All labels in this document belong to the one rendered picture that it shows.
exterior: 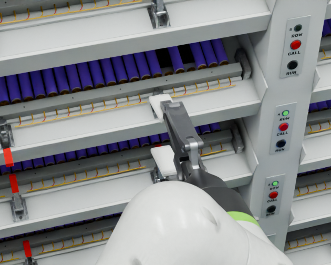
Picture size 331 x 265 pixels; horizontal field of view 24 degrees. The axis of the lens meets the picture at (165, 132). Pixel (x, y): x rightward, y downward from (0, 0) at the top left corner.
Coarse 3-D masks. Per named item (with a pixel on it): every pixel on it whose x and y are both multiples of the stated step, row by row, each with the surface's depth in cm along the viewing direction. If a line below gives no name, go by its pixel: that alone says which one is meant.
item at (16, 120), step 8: (216, 80) 135; (224, 80) 135; (232, 80) 135; (176, 88) 133; (192, 88) 134; (136, 96) 132; (144, 96) 132; (96, 104) 130; (112, 104) 131; (48, 112) 129; (64, 112) 129; (72, 112) 130; (8, 120) 127; (16, 120) 127; (24, 120) 128
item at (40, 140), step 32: (192, 64) 136; (256, 64) 132; (192, 96) 133; (224, 96) 134; (256, 96) 135; (32, 128) 128; (64, 128) 128; (96, 128) 129; (128, 128) 130; (160, 128) 133; (0, 160) 127
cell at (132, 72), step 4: (124, 56) 134; (128, 56) 134; (132, 56) 134; (124, 60) 134; (128, 60) 133; (132, 60) 133; (128, 64) 133; (132, 64) 133; (128, 68) 133; (132, 68) 133; (136, 68) 133; (128, 72) 133; (132, 72) 132; (136, 72) 132; (128, 76) 133; (132, 76) 132; (136, 76) 132
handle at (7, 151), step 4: (4, 132) 124; (4, 136) 124; (4, 140) 123; (4, 144) 123; (8, 144) 123; (4, 148) 122; (8, 148) 122; (4, 152) 121; (8, 152) 121; (4, 156) 121; (8, 156) 121; (8, 160) 120; (12, 160) 120; (8, 164) 120; (12, 164) 120
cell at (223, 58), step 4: (212, 40) 137; (216, 40) 137; (220, 40) 137; (212, 44) 137; (216, 44) 137; (220, 44) 137; (216, 48) 136; (220, 48) 136; (216, 52) 136; (220, 52) 136; (224, 52) 136; (216, 56) 136; (220, 56) 136; (224, 56) 136; (220, 60) 135; (224, 60) 136; (228, 60) 136
